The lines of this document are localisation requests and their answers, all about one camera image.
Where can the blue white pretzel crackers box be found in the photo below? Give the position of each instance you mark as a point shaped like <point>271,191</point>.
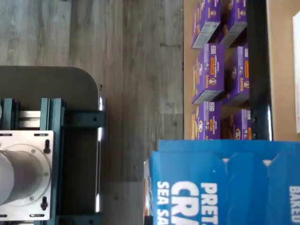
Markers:
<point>211,168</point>

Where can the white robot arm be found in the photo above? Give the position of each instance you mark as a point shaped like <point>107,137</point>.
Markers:
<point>18,175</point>

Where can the brown shelf board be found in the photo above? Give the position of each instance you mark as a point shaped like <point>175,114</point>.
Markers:
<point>187,70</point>
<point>281,70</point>

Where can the purple Annie's box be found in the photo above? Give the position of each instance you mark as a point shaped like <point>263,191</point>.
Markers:
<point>211,122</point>
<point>211,68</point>
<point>211,11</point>
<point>239,75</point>
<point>236,11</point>
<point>241,126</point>

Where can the black metal shelf rack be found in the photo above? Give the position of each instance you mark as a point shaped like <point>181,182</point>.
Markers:
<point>257,70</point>

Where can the chrome bar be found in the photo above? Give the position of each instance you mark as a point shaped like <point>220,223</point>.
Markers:
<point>99,136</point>

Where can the dark grey cart platform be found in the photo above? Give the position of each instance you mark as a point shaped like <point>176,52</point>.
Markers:
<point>47,82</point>

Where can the silver metal mounting plate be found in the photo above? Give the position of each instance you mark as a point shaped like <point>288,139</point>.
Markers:
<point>28,138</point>

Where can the teal aluminium frame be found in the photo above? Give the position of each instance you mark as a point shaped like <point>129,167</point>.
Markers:
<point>58,112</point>

